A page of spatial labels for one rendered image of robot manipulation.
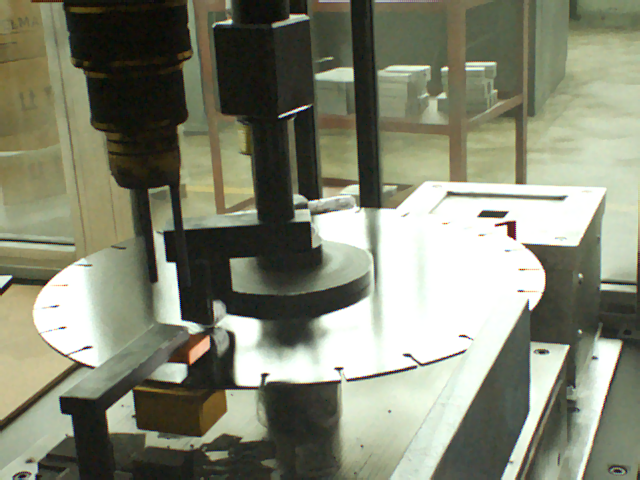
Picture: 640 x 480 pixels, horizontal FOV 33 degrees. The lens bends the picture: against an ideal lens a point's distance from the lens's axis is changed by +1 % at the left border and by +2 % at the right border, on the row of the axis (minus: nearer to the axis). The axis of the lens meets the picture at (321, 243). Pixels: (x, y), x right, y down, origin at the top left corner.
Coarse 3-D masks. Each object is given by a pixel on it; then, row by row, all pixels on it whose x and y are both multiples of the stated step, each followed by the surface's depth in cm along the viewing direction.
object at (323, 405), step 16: (336, 384) 73; (256, 400) 74; (272, 400) 72; (288, 400) 72; (304, 400) 72; (320, 400) 72; (336, 400) 73; (272, 416) 73; (288, 416) 72; (304, 416) 72; (320, 416) 72; (336, 416) 74; (288, 432) 72; (304, 432) 72
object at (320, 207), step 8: (296, 200) 70; (304, 200) 70; (320, 200) 71; (328, 200) 71; (336, 200) 71; (344, 200) 72; (352, 200) 72; (296, 208) 69; (304, 208) 70; (312, 208) 71; (320, 208) 71; (328, 208) 71; (336, 208) 71; (344, 208) 72; (352, 208) 72; (312, 216) 71; (312, 224) 67; (312, 232) 67
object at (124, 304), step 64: (128, 256) 78; (384, 256) 75; (448, 256) 74; (512, 256) 74; (64, 320) 67; (128, 320) 66; (256, 320) 65; (320, 320) 65; (384, 320) 64; (448, 320) 63; (192, 384) 57; (256, 384) 57; (320, 384) 57
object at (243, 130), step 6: (240, 120) 99; (240, 126) 98; (246, 126) 98; (240, 132) 99; (246, 132) 98; (240, 138) 99; (246, 138) 98; (240, 144) 99; (246, 144) 98; (240, 150) 99; (246, 150) 99
